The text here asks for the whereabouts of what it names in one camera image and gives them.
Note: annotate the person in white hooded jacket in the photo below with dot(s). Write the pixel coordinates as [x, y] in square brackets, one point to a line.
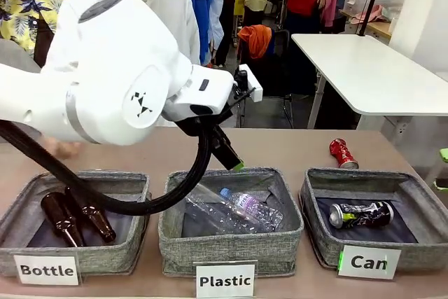
[175, 8]

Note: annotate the white background table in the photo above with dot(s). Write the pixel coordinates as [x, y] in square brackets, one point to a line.
[367, 68]

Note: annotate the small pink-labelled plastic bottle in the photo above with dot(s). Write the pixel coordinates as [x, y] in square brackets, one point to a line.
[245, 204]

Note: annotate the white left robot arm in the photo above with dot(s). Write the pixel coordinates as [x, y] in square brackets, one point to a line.
[105, 85]

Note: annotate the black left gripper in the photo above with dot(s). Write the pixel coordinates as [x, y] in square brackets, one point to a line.
[221, 141]

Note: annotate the white Plastic label card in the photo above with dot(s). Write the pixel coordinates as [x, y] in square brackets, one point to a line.
[225, 281]

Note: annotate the orange cloth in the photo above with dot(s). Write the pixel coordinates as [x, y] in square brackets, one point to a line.
[257, 40]

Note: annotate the grey fabric basket labelled Plastic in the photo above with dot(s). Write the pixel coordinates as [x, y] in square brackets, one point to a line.
[227, 253]

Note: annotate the large clear plastic bottle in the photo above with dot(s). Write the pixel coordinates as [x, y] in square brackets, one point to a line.
[203, 208]

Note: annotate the black green-tipped right gripper finger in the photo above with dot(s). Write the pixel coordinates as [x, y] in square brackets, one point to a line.
[444, 155]
[441, 184]

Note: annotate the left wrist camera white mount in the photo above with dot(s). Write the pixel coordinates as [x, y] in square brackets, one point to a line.
[253, 85]

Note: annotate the white Can label card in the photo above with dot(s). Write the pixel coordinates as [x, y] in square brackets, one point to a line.
[367, 262]

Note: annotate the black office chair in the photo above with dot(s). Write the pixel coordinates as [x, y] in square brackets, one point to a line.
[273, 68]

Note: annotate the black stand pole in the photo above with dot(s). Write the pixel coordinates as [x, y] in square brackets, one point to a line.
[372, 1]

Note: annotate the red crushed drink can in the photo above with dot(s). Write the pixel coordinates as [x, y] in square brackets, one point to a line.
[344, 153]

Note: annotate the person's hand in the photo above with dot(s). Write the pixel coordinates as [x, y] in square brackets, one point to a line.
[61, 148]

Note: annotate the grey fabric basket labelled Can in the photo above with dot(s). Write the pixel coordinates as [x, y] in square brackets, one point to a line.
[367, 243]

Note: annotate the brown glass beer bottle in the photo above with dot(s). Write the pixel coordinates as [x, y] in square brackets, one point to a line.
[99, 222]
[57, 213]

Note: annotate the black crushed drink can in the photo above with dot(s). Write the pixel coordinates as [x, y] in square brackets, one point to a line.
[364, 215]

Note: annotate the white Bottle label card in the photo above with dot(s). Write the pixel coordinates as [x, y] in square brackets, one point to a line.
[47, 270]

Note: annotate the grey fabric basket labelled Bottle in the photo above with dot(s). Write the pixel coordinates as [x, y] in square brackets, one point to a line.
[105, 253]

